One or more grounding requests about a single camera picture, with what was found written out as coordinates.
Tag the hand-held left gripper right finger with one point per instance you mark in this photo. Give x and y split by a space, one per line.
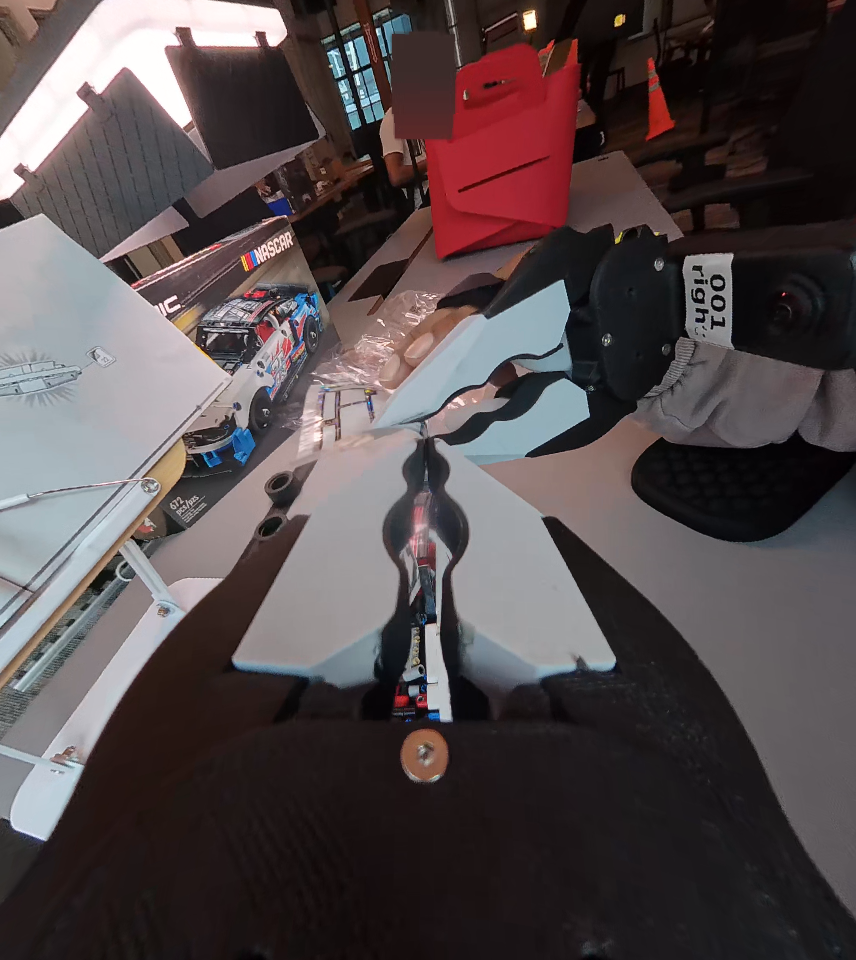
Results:
525 600

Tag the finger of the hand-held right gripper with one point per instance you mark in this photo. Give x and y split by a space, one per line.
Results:
540 420
488 352

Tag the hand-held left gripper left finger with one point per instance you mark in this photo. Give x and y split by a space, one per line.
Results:
315 600

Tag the toy brick race car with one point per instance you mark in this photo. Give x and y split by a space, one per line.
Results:
435 667

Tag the shiny sticker sheet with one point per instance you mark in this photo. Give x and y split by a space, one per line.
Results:
341 412

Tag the white book stand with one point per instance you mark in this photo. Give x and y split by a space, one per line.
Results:
45 795

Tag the building instruction booklet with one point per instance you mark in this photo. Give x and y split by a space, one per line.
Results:
60 337

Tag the person's right forearm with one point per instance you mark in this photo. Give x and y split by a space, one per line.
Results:
758 405

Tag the grey desk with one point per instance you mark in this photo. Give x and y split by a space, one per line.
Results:
735 637

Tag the person's right hand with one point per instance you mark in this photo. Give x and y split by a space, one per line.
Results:
424 349

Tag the small black rubber tire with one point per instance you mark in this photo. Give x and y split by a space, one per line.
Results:
270 527
279 486

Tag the clear plastic bag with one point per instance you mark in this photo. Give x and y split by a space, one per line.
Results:
383 322

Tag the black mesh pad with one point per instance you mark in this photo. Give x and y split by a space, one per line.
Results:
743 487

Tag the red paper bag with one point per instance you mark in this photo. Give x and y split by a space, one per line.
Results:
495 150

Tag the orange traffic cone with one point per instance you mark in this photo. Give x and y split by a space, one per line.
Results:
659 105

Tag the toy car product box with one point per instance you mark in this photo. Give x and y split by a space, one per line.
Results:
247 262

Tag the dark hanging acoustic panel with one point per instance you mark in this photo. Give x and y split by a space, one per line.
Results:
112 157
240 97

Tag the long ceiling light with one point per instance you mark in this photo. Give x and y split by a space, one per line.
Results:
82 90

